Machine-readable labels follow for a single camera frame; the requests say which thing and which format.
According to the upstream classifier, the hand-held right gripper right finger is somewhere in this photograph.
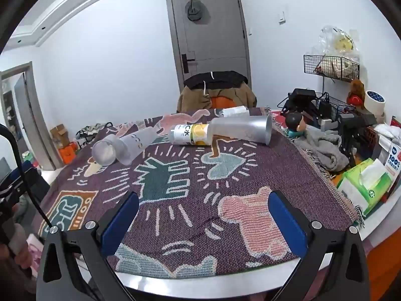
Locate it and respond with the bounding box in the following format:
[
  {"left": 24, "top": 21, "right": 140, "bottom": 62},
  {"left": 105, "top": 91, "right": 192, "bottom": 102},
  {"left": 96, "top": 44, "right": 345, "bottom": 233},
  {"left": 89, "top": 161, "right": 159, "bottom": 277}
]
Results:
[{"left": 267, "top": 190, "right": 371, "bottom": 301}]

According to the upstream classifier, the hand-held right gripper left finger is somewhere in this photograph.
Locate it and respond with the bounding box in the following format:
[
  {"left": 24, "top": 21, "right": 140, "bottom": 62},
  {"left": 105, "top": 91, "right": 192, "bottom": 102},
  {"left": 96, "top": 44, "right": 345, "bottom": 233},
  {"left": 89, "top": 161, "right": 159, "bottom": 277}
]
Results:
[{"left": 37, "top": 191, "right": 140, "bottom": 301}]

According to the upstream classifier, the frosted cup with face print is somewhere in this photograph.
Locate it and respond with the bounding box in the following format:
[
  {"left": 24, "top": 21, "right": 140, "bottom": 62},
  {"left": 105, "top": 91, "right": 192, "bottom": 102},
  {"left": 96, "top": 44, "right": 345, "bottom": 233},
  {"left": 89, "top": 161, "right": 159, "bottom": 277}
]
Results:
[{"left": 91, "top": 127, "right": 164, "bottom": 167}]

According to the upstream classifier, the grey translucent cup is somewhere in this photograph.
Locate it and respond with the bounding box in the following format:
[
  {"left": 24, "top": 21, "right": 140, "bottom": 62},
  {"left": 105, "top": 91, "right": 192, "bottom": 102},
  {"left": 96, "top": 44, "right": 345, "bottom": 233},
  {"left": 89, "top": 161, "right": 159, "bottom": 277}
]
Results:
[{"left": 208, "top": 114, "right": 273, "bottom": 145}]

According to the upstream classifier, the person's left hand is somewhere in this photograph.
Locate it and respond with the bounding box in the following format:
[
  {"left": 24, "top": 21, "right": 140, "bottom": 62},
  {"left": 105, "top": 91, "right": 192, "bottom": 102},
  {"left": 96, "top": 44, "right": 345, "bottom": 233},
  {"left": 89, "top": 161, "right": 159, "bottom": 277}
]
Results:
[{"left": 0, "top": 226, "right": 36, "bottom": 290}]

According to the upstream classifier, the printed blanket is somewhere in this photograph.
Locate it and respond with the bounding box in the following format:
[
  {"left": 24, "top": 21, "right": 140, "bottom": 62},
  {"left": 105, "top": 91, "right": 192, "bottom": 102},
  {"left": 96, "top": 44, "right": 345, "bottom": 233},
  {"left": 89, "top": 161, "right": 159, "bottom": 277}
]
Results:
[{"left": 38, "top": 107, "right": 365, "bottom": 280}]

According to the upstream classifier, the grey fringed cloth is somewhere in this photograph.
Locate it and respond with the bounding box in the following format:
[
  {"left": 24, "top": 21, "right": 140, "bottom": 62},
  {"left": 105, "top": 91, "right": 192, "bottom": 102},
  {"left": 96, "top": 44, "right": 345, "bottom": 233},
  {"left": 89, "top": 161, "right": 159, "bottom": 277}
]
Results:
[{"left": 292, "top": 129, "right": 350, "bottom": 172}]

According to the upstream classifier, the orange box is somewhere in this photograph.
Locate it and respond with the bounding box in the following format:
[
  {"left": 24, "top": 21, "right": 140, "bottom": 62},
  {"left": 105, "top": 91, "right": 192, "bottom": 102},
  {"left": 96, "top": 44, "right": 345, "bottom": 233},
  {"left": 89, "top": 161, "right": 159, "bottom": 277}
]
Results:
[{"left": 61, "top": 143, "right": 79, "bottom": 164}]

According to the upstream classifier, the green tissue pack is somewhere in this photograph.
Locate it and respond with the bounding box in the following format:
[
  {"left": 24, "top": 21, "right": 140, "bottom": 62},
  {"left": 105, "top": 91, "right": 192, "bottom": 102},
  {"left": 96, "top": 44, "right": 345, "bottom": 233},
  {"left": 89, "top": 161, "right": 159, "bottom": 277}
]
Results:
[{"left": 337, "top": 158, "right": 394, "bottom": 216}]

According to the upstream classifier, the cardboard box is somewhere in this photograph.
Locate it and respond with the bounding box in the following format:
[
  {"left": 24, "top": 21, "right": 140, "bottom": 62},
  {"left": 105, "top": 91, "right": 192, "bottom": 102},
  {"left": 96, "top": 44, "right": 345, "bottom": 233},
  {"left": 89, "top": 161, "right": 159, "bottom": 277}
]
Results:
[{"left": 50, "top": 125, "right": 70, "bottom": 148}]

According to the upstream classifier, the shoe rack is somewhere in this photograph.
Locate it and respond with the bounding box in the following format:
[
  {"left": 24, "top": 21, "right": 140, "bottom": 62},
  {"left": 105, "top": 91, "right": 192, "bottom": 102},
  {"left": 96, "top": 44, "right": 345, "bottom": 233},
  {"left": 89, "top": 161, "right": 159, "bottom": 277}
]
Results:
[{"left": 75, "top": 121, "right": 114, "bottom": 141}]

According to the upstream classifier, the black-haired doll figure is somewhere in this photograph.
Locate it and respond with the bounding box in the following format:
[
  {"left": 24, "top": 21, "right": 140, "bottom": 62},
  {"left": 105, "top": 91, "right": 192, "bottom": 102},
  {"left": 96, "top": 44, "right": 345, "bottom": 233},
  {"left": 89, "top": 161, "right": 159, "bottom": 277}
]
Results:
[{"left": 284, "top": 112, "right": 309, "bottom": 139}]

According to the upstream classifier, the grey side door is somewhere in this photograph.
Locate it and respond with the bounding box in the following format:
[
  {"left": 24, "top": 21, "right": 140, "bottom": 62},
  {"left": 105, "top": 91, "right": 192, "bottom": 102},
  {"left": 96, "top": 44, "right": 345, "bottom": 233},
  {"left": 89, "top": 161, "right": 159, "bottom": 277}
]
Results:
[{"left": 0, "top": 61, "right": 63, "bottom": 170}]

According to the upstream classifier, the clear bottle with yellow label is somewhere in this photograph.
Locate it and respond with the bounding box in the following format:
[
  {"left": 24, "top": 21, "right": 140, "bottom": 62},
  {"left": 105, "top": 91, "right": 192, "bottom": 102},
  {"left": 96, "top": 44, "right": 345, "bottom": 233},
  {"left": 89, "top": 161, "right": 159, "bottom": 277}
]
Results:
[{"left": 168, "top": 123, "right": 211, "bottom": 146}]

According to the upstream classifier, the small white bottle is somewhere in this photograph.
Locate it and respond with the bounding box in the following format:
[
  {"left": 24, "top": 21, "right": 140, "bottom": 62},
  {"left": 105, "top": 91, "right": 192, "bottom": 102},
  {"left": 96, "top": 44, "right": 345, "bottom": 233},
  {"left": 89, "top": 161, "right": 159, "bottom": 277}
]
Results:
[{"left": 219, "top": 106, "right": 250, "bottom": 118}]

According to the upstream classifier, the black desktop device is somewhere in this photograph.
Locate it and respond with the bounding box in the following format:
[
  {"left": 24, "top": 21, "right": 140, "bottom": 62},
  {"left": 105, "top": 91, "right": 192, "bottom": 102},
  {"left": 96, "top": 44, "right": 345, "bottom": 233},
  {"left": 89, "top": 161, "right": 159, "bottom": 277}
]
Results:
[{"left": 277, "top": 88, "right": 326, "bottom": 123}]

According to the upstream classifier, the white and blue carton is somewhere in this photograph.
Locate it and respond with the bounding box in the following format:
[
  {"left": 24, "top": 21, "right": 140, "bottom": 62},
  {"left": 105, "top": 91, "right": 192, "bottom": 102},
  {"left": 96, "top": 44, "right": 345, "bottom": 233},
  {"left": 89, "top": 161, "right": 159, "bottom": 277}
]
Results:
[{"left": 378, "top": 138, "right": 401, "bottom": 183}]

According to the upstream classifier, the orange chair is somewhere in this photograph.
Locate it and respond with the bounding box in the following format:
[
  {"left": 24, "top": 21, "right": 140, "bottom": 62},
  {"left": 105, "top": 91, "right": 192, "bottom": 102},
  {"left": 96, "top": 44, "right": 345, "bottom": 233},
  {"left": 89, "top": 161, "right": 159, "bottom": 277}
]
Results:
[{"left": 211, "top": 97, "right": 239, "bottom": 110}]

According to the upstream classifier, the brown jacket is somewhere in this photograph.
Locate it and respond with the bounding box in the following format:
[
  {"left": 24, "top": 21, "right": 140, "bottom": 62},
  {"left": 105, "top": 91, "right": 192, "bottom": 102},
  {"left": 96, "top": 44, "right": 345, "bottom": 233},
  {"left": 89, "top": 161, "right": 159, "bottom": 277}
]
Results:
[{"left": 177, "top": 83, "right": 258, "bottom": 113}]

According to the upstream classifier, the brown plush toy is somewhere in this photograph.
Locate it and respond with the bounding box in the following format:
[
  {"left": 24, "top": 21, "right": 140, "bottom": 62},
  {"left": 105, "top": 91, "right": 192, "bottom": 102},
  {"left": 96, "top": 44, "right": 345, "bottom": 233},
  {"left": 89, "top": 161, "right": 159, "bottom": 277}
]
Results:
[{"left": 346, "top": 79, "right": 366, "bottom": 106}]

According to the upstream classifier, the white tape roll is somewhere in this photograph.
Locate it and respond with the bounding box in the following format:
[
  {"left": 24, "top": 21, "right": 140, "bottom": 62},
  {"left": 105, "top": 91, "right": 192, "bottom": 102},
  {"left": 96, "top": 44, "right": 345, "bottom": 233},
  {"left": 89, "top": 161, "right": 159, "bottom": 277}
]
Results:
[{"left": 363, "top": 90, "right": 386, "bottom": 116}]

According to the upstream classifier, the black garment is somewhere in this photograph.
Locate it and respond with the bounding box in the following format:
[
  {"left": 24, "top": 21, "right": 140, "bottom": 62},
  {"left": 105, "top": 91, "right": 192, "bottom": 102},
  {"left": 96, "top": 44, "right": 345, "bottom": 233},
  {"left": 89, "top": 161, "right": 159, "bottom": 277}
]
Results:
[{"left": 183, "top": 71, "right": 249, "bottom": 90}]

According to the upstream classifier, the clear plastic bag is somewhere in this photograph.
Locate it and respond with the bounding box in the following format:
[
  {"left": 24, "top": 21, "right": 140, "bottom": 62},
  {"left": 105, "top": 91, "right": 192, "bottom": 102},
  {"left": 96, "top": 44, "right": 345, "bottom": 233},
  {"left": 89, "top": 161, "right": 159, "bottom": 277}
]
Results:
[{"left": 319, "top": 25, "right": 359, "bottom": 60}]

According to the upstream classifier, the grey hat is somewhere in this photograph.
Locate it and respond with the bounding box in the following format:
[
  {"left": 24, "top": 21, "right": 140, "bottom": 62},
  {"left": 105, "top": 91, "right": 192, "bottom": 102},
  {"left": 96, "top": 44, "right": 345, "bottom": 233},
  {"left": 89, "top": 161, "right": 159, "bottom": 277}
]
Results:
[{"left": 185, "top": 0, "right": 209, "bottom": 25}]

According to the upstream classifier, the black cable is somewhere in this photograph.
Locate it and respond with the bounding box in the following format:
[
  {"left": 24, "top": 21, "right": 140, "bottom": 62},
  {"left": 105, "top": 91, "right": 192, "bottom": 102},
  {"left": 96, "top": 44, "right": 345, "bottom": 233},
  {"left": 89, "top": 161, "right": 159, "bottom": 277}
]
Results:
[{"left": 0, "top": 124, "right": 53, "bottom": 228}]

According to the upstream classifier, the black wire desk basket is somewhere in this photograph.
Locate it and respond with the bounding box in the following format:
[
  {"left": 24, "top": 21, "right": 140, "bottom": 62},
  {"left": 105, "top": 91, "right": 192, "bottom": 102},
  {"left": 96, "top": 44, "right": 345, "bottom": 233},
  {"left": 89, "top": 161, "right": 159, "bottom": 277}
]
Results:
[{"left": 315, "top": 92, "right": 358, "bottom": 123}]

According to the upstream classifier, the black wire wall basket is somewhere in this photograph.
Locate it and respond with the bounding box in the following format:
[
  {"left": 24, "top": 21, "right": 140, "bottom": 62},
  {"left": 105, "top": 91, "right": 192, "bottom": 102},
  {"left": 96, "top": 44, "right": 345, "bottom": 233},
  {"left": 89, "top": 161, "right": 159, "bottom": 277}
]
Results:
[{"left": 303, "top": 54, "right": 360, "bottom": 83}]

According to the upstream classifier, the black door handle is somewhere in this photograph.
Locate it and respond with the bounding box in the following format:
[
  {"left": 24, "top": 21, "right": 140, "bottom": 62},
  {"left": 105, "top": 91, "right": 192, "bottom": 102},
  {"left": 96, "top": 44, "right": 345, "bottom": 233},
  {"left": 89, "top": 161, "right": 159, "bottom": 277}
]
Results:
[{"left": 181, "top": 53, "right": 196, "bottom": 74}]

